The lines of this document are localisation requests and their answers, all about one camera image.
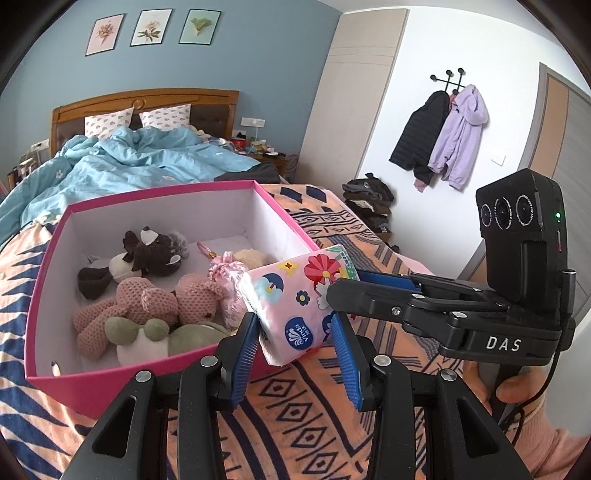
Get purple hooded jacket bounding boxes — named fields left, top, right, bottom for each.
left=427, top=84, right=489, bottom=191

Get pink cardboard box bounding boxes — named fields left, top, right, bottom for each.
left=25, top=181, right=333, bottom=418

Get spotted white pillow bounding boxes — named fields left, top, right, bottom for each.
left=139, top=103, right=192, bottom=130
left=84, top=106, right=136, bottom=138

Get floral tissue pack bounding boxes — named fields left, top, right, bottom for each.
left=238, top=244, right=361, bottom=367

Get cluttered bedside items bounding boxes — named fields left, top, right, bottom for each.
left=7, top=148, right=47, bottom=185

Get green leaf framed picture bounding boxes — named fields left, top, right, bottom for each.
left=179, top=8, right=218, bottom=45

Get wooden door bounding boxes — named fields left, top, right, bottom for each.
left=457, top=62, right=591, bottom=287

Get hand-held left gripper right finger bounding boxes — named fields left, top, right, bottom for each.
left=330, top=311, right=536, bottom=480

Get pink satin pouch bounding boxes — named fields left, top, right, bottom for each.
left=198, top=242, right=247, bottom=330

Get light blue duvet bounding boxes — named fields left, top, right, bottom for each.
left=0, top=126, right=259, bottom=245

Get brown plush toy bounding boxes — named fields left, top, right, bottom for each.
left=78, top=226, right=190, bottom=301

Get white flower framed picture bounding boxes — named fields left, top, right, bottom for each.
left=130, top=8, right=168, bottom=47

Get pink flower framed picture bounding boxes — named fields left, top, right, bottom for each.
left=85, top=13, right=126, bottom=57

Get person's right hand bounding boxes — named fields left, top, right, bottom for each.
left=462, top=361, right=553, bottom=416

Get wooden bed headboard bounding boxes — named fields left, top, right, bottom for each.
left=51, top=89, right=241, bottom=155

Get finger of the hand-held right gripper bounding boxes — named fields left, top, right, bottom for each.
left=358, top=270, right=498, bottom=304
left=325, top=278, right=468, bottom=345

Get green and white plush toy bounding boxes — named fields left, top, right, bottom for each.
left=104, top=316, right=232, bottom=367

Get black cable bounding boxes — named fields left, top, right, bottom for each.
left=501, top=323, right=578, bottom=439

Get black puffer jacket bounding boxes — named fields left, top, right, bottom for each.
left=389, top=90, right=451, bottom=183

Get black wall coat hook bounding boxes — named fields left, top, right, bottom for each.
left=429, top=68, right=466, bottom=95

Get orange patterned blanket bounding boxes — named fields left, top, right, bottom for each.
left=0, top=182, right=522, bottom=480

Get beige wardrobe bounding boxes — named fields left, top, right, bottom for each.
left=298, top=8, right=411, bottom=195

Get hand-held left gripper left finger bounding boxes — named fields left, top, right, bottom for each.
left=60, top=311, right=260, bottom=480

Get dark grey cloth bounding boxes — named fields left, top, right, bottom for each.
left=215, top=162, right=282, bottom=184

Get cream plush toy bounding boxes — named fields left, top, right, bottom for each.
left=233, top=248, right=269, bottom=268

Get pile of dark clothes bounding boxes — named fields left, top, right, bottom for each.
left=342, top=173, right=395, bottom=247

